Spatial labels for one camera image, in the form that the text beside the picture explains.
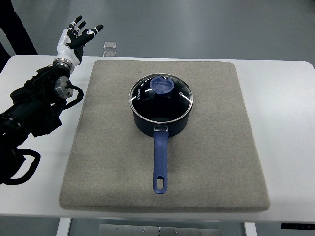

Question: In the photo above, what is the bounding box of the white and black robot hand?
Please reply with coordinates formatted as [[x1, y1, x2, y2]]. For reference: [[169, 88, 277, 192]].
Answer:
[[54, 15, 104, 69]]

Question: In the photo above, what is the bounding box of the glass pot lid blue knob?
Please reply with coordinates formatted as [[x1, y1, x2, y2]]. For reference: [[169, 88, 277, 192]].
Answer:
[[129, 74, 193, 123]]

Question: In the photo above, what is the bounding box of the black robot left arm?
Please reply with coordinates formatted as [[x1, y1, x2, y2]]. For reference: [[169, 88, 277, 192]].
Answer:
[[0, 57, 84, 185]]

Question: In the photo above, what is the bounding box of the silver floor outlet plate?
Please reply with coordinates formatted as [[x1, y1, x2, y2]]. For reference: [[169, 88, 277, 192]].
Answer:
[[103, 41, 117, 57]]

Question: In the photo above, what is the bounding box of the dark object top left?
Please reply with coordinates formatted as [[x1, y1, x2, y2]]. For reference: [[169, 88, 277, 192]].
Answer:
[[0, 0, 38, 58]]

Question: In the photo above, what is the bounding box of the white table leg left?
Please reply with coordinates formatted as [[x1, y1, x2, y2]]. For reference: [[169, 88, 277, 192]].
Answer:
[[56, 218, 72, 236]]

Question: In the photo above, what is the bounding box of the white table leg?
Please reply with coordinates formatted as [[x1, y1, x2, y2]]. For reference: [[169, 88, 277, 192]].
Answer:
[[56, 218, 72, 236], [244, 222, 258, 236]]

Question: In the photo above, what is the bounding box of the beige felt mat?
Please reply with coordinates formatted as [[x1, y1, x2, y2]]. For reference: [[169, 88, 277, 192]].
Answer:
[[59, 60, 270, 213]]

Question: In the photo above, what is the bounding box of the metal plate under table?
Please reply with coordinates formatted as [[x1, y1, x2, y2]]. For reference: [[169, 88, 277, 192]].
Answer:
[[98, 224, 222, 236]]

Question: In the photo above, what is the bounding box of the white table leg right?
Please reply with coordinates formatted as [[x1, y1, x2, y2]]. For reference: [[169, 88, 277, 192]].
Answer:
[[244, 222, 258, 236]]

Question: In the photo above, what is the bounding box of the black table control panel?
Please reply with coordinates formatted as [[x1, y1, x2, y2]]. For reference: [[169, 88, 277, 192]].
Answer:
[[281, 223, 315, 231]]

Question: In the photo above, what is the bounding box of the dark blue saucepan blue handle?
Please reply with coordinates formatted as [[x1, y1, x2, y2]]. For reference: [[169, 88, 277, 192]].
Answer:
[[131, 109, 190, 194]]

